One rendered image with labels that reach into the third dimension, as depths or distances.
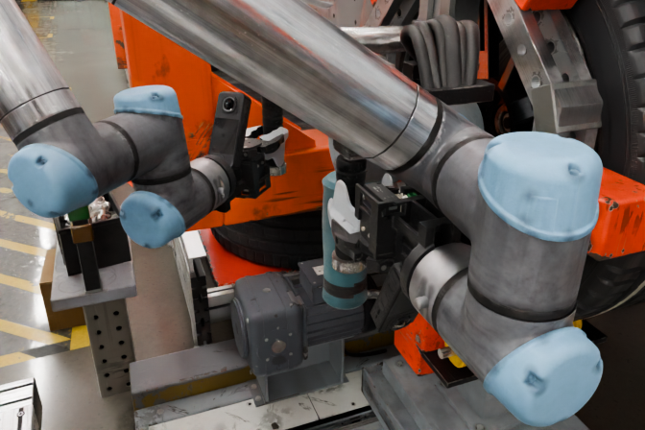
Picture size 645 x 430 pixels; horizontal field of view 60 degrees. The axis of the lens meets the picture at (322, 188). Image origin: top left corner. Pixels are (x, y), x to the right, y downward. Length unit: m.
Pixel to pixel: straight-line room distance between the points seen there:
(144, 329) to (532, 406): 1.61
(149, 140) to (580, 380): 0.49
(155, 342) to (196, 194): 1.16
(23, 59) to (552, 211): 0.50
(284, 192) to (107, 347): 0.64
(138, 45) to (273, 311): 0.61
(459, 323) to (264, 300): 0.86
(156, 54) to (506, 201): 0.92
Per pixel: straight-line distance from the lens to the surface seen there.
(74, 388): 1.78
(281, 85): 0.41
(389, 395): 1.42
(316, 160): 1.33
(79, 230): 1.22
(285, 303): 1.25
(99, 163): 0.62
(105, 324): 1.58
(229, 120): 0.85
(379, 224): 0.54
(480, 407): 1.27
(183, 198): 0.72
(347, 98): 0.42
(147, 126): 0.68
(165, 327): 1.91
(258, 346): 1.27
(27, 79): 0.62
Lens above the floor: 1.13
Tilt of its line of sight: 24 degrees down
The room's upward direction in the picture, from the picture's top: straight up
